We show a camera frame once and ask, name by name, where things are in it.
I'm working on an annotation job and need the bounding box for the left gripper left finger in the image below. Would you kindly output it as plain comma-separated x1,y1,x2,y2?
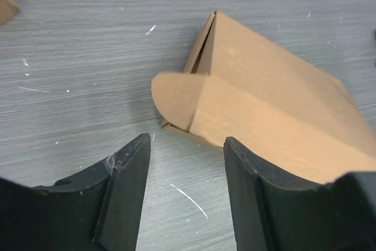
1,133,151,250

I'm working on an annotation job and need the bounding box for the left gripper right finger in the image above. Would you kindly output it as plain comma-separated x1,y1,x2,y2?
223,137,375,250

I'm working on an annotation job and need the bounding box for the brown cardboard box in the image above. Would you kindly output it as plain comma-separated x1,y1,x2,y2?
151,11,375,183
0,0,19,25

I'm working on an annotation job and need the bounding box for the folded brown cardboard box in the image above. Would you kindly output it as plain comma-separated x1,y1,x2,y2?
0,0,19,25

